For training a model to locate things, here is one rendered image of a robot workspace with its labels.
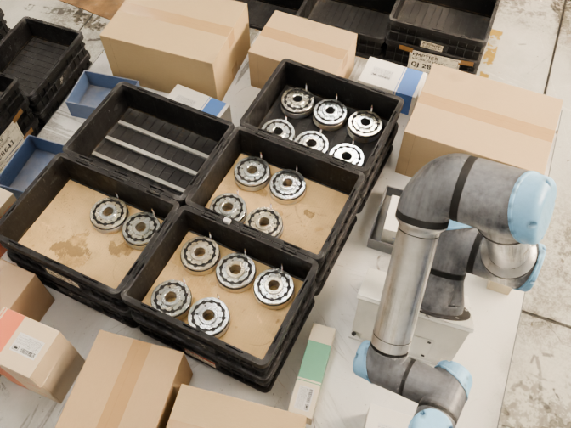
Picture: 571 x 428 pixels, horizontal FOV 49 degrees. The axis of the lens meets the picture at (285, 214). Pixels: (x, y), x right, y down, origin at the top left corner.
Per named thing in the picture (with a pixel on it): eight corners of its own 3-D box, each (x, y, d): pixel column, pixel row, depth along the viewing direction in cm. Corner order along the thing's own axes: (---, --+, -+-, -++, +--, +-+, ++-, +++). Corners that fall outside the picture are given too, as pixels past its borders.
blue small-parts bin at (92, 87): (143, 94, 216) (138, 80, 210) (126, 127, 208) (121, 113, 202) (89, 84, 218) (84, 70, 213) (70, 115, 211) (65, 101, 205)
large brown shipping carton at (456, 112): (540, 142, 203) (563, 99, 186) (521, 214, 188) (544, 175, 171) (421, 106, 212) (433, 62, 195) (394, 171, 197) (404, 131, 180)
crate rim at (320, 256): (365, 178, 170) (366, 173, 168) (320, 266, 156) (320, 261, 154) (237, 129, 180) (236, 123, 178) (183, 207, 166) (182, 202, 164)
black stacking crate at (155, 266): (318, 283, 164) (319, 263, 155) (267, 383, 150) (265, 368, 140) (189, 227, 174) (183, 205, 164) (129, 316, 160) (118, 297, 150)
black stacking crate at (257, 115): (398, 125, 193) (404, 100, 183) (362, 197, 179) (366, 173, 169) (284, 84, 202) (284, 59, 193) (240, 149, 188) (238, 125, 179)
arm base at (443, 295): (461, 304, 157) (473, 267, 155) (461, 323, 143) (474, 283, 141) (403, 286, 160) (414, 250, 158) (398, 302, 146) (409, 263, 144)
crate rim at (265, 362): (320, 266, 156) (320, 261, 154) (265, 371, 142) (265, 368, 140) (183, 207, 166) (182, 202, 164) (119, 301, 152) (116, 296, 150)
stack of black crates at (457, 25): (475, 75, 295) (501, -4, 257) (460, 120, 280) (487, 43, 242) (393, 53, 303) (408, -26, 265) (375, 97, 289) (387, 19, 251)
